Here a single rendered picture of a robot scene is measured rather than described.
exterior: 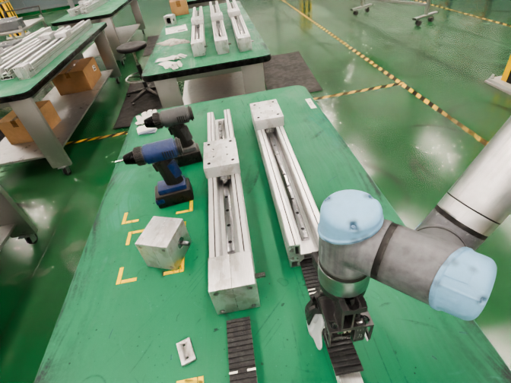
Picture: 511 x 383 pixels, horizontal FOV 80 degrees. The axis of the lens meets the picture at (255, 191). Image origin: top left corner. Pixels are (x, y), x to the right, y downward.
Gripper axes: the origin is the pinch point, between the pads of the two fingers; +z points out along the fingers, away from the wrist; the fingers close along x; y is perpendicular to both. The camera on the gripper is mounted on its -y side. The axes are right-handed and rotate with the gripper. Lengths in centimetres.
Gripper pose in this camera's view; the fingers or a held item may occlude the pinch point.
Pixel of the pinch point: (333, 326)
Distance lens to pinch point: 68.9
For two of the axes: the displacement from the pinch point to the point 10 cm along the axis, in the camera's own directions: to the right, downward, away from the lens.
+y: 1.2, 6.3, -7.7
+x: 9.8, -1.7, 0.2
